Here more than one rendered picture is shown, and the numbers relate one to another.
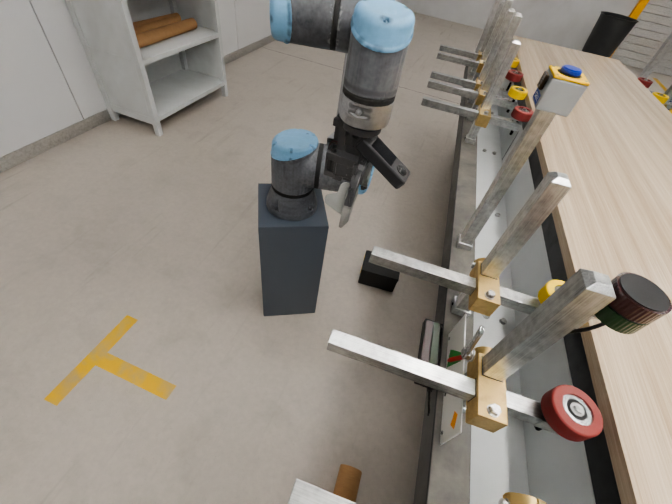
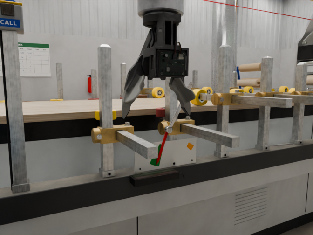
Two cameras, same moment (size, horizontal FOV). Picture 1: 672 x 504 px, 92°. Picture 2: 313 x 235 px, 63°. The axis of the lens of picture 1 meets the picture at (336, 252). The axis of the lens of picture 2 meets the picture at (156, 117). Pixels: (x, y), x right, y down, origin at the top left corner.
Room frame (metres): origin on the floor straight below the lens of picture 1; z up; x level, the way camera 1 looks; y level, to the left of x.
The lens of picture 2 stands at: (0.89, 0.41, 1.01)
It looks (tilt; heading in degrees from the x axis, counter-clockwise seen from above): 8 degrees down; 234
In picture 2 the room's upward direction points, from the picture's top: straight up
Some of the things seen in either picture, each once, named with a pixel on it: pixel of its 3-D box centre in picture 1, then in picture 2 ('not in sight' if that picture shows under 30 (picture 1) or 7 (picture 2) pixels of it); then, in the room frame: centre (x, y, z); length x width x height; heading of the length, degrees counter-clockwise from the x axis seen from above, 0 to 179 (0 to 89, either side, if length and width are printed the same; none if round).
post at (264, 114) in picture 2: not in sight; (264, 109); (-0.21, -0.24, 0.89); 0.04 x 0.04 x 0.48; 81
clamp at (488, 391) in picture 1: (487, 386); (175, 126); (0.26, -0.32, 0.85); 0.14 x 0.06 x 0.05; 171
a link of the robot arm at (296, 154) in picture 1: (296, 161); not in sight; (0.94, 0.19, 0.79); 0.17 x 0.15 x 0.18; 94
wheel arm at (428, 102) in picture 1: (470, 113); not in sight; (1.49, -0.46, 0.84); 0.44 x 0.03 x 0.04; 81
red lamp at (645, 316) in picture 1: (636, 297); not in sight; (0.28, -0.37, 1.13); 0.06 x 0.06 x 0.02
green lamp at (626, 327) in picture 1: (619, 308); not in sight; (0.28, -0.37, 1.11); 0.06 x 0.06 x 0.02
